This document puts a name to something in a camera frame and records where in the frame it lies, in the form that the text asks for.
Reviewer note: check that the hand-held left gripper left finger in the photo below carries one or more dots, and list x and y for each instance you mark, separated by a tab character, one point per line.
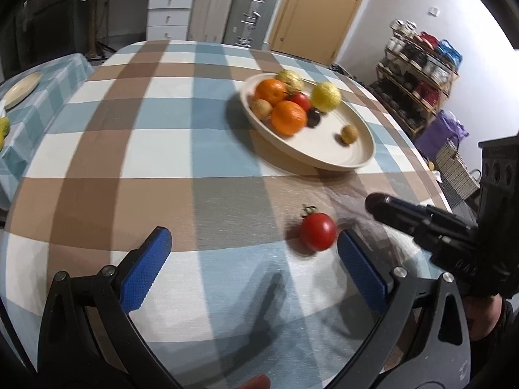
146	267

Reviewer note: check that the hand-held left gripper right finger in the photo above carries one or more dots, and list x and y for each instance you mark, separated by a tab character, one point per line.
363	269

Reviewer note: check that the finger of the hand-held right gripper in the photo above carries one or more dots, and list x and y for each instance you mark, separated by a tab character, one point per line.
425	223

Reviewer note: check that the red tomato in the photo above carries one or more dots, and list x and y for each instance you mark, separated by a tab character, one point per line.
319	231
301	100

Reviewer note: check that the small brown pear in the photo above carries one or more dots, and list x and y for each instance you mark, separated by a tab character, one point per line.
349	134
261	108

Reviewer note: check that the cream oval plate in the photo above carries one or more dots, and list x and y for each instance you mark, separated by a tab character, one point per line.
324	150

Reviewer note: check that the dark purple plum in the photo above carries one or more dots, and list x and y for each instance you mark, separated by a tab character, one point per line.
313	118

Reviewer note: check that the orange mandarin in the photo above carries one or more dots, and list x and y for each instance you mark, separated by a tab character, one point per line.
288	118
271	91

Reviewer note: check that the person's right hand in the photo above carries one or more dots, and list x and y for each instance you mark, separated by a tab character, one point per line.
484	316

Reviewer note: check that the person's left hand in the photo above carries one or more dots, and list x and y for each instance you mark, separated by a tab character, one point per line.
255	384

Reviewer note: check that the white woven basket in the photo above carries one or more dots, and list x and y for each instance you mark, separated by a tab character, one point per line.
456	170

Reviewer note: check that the purple bag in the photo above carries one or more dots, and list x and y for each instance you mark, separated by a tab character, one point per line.
442	133

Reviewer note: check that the checkered tablecloth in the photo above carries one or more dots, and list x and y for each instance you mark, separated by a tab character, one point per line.
162	150

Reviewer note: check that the wooden shoe rack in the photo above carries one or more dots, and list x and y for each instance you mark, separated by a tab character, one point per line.
417	77

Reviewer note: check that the yellow lemon, right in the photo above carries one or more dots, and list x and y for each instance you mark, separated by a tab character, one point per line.
326	96

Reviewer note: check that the light blue tablecloth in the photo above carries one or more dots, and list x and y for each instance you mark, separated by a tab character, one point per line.
48	97

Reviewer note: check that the spotted yellow guava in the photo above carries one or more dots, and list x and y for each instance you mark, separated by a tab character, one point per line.
290	80

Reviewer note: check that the green yellow citrus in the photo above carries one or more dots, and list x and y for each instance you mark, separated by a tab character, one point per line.
3	125

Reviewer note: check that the small cream plate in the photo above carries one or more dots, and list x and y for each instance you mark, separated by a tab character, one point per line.
22	89

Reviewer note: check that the wooden door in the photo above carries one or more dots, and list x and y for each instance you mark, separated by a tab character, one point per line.
316	16

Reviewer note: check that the dark grey fridge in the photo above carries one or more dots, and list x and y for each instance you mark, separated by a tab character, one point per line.
44	28

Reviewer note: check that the white desk with drawers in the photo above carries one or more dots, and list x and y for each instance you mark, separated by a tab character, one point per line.
168	8

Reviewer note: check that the beige suitcase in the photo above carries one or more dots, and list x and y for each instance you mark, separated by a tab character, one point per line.
213	8

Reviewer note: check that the silver suitcase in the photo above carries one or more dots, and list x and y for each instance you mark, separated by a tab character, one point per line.
251	12

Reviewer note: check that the white wall switch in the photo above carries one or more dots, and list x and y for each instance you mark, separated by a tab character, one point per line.
434	11

